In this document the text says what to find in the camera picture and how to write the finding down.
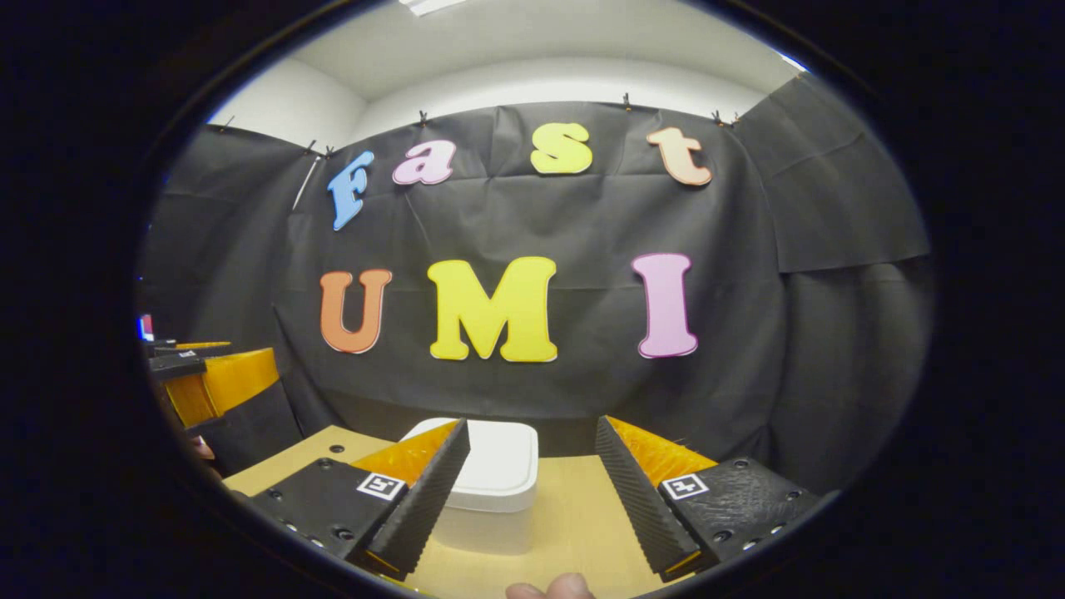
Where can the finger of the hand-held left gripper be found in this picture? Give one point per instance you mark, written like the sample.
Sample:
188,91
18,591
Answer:
237,383
204,344

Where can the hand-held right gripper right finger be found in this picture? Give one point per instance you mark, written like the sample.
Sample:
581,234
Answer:
636,507

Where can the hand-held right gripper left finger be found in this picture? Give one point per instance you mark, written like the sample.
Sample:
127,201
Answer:
420,507

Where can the white desktop garbage bin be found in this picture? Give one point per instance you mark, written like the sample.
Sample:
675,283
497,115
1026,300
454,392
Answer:
499,474

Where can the computer monitor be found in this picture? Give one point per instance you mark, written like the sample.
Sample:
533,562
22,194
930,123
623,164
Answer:
146,328

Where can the thin white rod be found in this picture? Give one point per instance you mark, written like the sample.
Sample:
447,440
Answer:
305,183

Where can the ceiling light panel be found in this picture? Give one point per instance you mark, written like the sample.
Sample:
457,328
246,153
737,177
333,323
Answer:
428,6

